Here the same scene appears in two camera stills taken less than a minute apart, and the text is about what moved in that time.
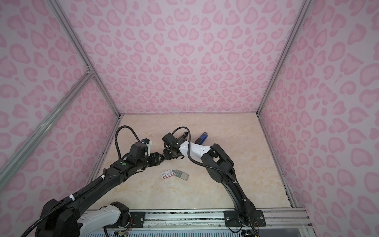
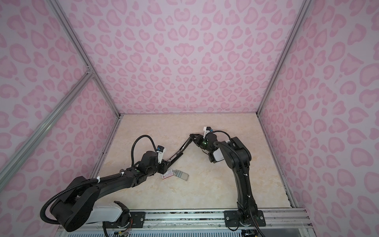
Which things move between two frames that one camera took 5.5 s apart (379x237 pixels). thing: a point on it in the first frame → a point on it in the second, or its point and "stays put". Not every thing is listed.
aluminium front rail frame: x=289 y=217 stays put
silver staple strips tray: x=180 y=175 stays put
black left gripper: x=155 y=158 → x=165 y=166
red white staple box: x=167 y=174 stays put
